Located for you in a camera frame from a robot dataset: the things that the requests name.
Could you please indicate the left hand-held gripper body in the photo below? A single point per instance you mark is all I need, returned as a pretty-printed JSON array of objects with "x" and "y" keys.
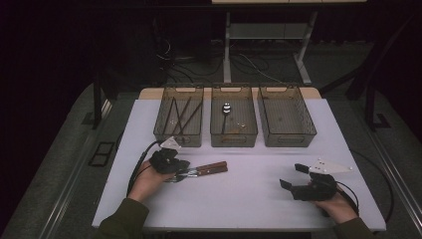
[{"x": 166, "y": 161}]

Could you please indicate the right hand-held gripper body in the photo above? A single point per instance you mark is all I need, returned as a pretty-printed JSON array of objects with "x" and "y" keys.
[{"x": 320, "y": 191}]

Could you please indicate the smoky transparent plastic basket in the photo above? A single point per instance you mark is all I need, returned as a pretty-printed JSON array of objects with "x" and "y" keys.
[
  {"x": 242, "y": 109},
  {"x": 285, "y": 116},
  {"x": 194, "y": 132}
]

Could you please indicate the metal spoon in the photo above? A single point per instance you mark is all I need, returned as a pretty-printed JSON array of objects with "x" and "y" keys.
[{"x": 226, "y": 109}]

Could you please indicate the person's right hand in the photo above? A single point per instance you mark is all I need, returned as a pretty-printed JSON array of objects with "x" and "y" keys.
[{"x": 341, "y": 209}]

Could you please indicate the person's left hand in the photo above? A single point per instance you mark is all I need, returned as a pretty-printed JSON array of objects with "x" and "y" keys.
[{"x": 146, "y": 184}]

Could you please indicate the light wooden board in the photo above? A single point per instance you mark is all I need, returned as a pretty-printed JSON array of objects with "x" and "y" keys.
[{"x": 149, "y": 94}]

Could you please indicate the black metal stand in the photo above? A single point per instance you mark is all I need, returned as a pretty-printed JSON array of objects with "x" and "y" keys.
[{"x": 370, "y": 99}]

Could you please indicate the metal floor rail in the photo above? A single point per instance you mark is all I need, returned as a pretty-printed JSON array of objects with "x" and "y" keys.
[
  {"x": 66, "y": 195},
  {"x": 398, "y": 186}
]

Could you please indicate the white metal desk frame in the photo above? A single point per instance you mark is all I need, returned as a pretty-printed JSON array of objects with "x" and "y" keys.
[{"x": 227, "y": 49}]

